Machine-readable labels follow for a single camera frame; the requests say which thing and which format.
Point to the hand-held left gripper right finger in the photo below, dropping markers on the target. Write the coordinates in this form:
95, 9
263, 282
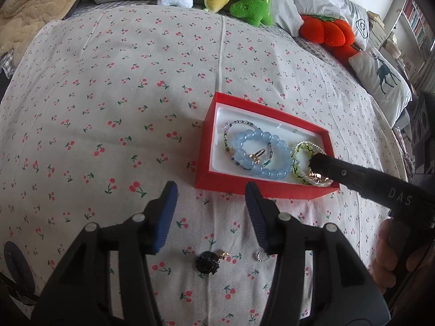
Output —
258, 217

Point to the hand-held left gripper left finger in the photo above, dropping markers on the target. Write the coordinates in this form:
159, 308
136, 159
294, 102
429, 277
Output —
166, 217

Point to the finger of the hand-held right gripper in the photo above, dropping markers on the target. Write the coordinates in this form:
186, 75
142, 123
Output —
340, 170

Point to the red cardboard box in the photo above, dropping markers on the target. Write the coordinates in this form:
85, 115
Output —
231, 181

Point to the person's right hand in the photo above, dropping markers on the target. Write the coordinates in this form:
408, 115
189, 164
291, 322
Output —
384, 244

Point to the small silver hoop earring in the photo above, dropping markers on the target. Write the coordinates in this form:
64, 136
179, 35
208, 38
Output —
260, 255

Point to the small gold earring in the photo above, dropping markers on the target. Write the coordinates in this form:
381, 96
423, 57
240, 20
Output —
224, 254

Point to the black bead charm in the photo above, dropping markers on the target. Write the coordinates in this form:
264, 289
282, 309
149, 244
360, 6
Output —
205, 264

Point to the dark grey bag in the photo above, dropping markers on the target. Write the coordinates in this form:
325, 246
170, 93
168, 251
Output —
423, 132

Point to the deer print pillow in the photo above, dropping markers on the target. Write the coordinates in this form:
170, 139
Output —
380, 85

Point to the orange pumpkin plush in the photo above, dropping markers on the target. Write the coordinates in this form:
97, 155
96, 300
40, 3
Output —
343, 52

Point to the cherry print bedsheet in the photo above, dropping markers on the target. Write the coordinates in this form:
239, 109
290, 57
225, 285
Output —
119, 108

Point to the red tomato plush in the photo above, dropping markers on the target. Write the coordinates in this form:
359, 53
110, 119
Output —
326, 30

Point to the black round object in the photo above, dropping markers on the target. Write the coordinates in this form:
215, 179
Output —
18, 268

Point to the bookshelf with books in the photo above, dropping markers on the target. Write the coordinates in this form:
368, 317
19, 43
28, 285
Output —
413, 17

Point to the green tree plush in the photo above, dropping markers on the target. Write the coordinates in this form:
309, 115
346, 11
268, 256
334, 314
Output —
253, 3

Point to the grey checked cloth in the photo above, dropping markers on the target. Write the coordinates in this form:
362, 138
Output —
10, 62

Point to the beige fleece blanket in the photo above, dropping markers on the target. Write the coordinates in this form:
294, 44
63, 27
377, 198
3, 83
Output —
37, 3

